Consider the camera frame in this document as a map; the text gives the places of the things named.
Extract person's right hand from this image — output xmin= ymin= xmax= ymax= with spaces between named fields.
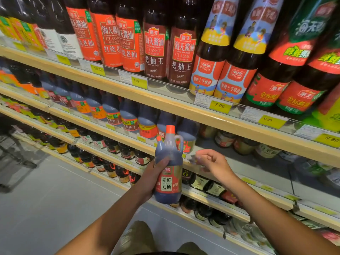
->
xmin=195 ymin=149 xmax=239 ymax=185

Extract person's left hand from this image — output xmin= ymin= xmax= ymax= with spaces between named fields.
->
xmin=134 ymin=157 xmax=171 ymax=205

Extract orange cap soy sauce jug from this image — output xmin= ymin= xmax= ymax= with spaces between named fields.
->
xmin=154 ymin=125 xmax=184 ymax=204

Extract person's left forearm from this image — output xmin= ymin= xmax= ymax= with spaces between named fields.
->
xmin=56 ymin=187 xmax=146 ymax=255

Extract person's right forearm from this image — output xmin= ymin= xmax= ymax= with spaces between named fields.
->
xmin=224 ymin=172 xmax=340 ymax=255

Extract brown glass jar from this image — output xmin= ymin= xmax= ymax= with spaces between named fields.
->
xmin=199 ymin=124 xmax=218 ymax=140
xmin=215 ymin=130 xmax=237 ymax=149
xmin=233 ymin=137 xmax=260 ymax=156

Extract row of small dark bottles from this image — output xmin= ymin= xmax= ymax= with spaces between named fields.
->
xmin=29 ymin=109 xmax=241 ymax=209

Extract white label glass jar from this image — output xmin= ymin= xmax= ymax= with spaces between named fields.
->
xmin=254 ymin=143 xmax=282 ymax=160

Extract row of dark sauce jugs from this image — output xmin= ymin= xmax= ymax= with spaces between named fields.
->
xmin=0 ymin=57 xmax=200 ymax=155

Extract olive trousers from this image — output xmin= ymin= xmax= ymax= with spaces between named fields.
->
xmin=117 ymin=220 xmax=209 ymax=255

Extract blue yellow label sauce bottle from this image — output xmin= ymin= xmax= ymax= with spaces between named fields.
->
xmin=213 ymin=0 xmax=286 ymax=104
xmin=189 ymin=0 xmax=241 ymax=96

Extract clear plastic food packets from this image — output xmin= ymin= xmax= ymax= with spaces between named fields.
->
xmin=230 ymin=217 xmax=278 ymax=254

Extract maroon label soy sauce bottle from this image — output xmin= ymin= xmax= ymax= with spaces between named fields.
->
xmin=143 ymin=0 xmax=170 ymax=81
xmin=167 ymin=0 xmax=199 ymax=88

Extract row of round dark bottles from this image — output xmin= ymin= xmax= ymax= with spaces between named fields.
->
xmin=20 ymin=124 xmax=233 ymax=229

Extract green red label sauce bottle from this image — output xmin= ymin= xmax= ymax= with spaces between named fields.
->
xmin=275 ymin=24 xmax=340 ymax=118
xmin=240 ymin=0 xmax=338 ymax=112

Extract green clear food packets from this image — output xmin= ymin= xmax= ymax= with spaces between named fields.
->
xmin=278 ymin=151 xmax=340 ymax=190

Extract orange label soy sauce bottle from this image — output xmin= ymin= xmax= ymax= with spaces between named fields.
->
xmin=88 ymin=0 xmax=124 ymax=68
xmin=64 ymin=0 xmax=103 ymax=63
xmin=115 ymin=0 xmax=146 ymax=75

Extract yellow green plastic bottle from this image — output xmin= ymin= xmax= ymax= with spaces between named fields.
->
xmin=303 ymin=85 xmax=340 ymax=133

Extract white label dark bottle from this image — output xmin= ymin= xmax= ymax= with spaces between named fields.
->
xmin=32 ymin=0 xmax=64 ymax=53
xmin=49 ymin=0 xmax=84 ymax=60

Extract row of colourful packets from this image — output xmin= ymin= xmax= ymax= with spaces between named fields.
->
xmin=0 ymin=95 xmax=36 ymax=118

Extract black shopping cart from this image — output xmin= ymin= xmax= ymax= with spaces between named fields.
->
xmin=0 ymin=114 xmax=38 ymax=195

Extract black wire shelf divider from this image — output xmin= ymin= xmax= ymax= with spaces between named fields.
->
xmin=288 ymin=165 xmax=301 ymax=213

